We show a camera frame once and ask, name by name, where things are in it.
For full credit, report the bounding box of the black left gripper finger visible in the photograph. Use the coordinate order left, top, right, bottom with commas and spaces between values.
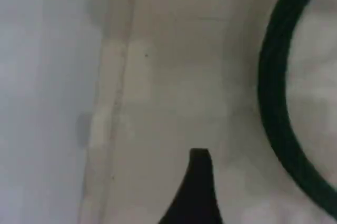
157, 148, 223, 224

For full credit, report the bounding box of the white bag with green handles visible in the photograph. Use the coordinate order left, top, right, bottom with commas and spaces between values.
78, 0, 337, 224

